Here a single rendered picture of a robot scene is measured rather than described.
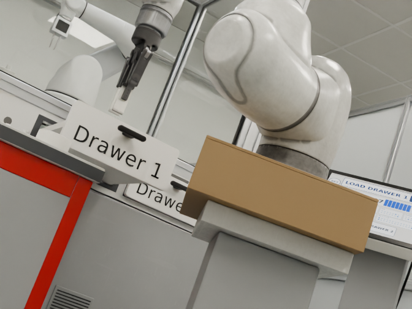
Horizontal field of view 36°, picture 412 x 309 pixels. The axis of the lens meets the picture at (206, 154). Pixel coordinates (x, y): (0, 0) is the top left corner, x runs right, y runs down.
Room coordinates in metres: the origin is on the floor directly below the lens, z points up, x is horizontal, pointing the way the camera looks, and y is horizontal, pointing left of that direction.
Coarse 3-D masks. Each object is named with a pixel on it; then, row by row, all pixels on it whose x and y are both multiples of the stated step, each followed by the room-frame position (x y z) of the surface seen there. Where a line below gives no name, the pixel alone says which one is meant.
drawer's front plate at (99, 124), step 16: (80, 112) 1.44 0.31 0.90; (96, 112) 1.46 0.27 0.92; (64, 128) 1.43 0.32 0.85; (80, 128) 1.45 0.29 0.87; (96, 128) 1.46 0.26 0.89; (112, 128) 1.48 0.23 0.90; (80, 144) 1.46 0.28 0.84; (96, 144) 1.47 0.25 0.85; (112, 144) 1.49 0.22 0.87; (128, 144) 1.50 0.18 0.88; (144, 144) 1.52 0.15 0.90; (160, 144) 1.53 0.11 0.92; (96, 160) 1.48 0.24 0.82; (112, 160) 1.49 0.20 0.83; (128, 160) 1.51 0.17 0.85; (160, 160) 1.54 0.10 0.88; (176, 160) 1.56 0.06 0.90; (144, 176) 1.53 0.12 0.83; (160, 176) 1.55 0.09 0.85
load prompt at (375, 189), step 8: (344, 184) 2.09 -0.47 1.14; (352, 184) 2.08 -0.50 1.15; (360, 184) 2.08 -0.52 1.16; (368, 184) 2.08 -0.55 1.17; (368, 192) 2.05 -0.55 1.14; (376, 192) 2.04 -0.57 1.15; (384, 192) 2.04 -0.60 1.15; (392, 192) 2.04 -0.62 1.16; (400, 192) 2.04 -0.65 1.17; (408, 200) 2.00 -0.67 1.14
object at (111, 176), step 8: (48, 128) 1.66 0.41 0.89; (56, 128) 1.58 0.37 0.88; (72, 152) 1.58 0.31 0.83; (88, 160) 1.61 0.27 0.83; (104, 168) 1.64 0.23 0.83; (104, 176) 1.76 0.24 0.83; (112, 176) 1.71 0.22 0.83; (120, 176) 1.67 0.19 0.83; (128, 176) 1.62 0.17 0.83; (112, 184) 1.84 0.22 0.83
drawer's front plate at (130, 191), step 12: (132, 192) 1.87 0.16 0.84; (144, 192) 1.88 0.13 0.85; (156, 192) 1.90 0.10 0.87; (168, 192) 1.91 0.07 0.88; (180, 192) 1.93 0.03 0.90; (144, 204) 1.90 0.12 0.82; (156, 204) 1.90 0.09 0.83; (168, 204) 1.92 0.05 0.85; (180, 204) 1.94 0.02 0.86; (180, 216) 1.94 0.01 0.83
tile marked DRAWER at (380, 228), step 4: (372, 224) 1.93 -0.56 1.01; (376, 224) 1.93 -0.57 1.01; (380, 224) 1.93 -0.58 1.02; (384, 224) 1.92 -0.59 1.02; (372, 228) 1.92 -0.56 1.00; (376, 228) 1.91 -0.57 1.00; (380, 228) 1.91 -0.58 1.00; (384, 228) 1.91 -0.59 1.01; (388, 228) 1.91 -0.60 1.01; (392, 228) 1.91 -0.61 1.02; (396, 228) 1.91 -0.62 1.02; (380, 232) 1.90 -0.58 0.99; (384, 232) 1.90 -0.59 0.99; (388, 232) 1.90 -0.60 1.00; (392, 232) 1.90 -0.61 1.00; (392, 236) 1.88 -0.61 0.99
